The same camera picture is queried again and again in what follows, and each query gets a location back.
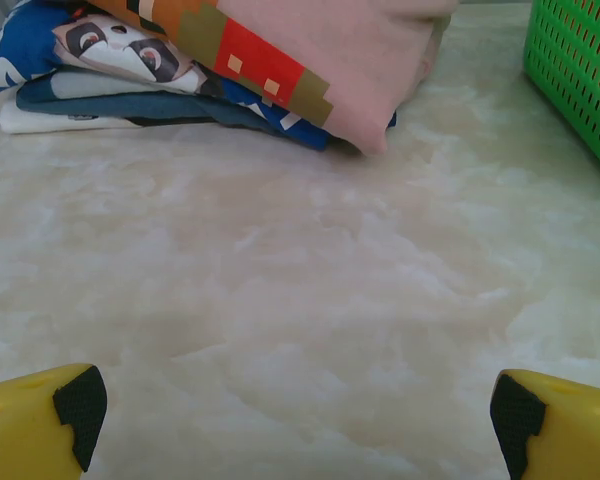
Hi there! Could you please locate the pink pixel-print t-shirt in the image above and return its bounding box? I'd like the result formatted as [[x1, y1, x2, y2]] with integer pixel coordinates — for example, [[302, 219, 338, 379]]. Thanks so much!
[[87, 0, 461, 156]]

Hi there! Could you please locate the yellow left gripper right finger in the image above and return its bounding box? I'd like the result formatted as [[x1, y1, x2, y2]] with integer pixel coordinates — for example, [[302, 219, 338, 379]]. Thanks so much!
[[489, 368, 600, 480]]

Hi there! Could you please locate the white t-shirt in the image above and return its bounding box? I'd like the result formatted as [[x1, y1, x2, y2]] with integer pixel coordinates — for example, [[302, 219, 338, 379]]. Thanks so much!
[[0, 97, 146, 135]]

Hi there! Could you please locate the green plastic basket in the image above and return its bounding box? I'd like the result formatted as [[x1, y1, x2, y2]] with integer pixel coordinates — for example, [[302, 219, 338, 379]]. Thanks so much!
[[523, 0, 600, 185]]

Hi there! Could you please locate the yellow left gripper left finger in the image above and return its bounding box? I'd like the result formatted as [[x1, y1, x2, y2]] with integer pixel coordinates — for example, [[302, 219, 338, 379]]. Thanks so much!
[[0, 363, 109, 480]]

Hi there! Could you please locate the raccoon print t-shirt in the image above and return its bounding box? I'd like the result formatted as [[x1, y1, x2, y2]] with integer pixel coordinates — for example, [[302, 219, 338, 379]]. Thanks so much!
[[52, 12, 211, 95]]

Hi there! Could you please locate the dark teal t-shirt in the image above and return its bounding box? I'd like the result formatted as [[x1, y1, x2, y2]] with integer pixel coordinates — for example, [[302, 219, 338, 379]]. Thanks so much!
[[15, 69, 291, 137]]

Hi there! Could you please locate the blue white-print t-shirt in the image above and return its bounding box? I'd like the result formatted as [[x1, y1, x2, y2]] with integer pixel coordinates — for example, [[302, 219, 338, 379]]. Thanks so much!
[[0, 7, 399, 151]]

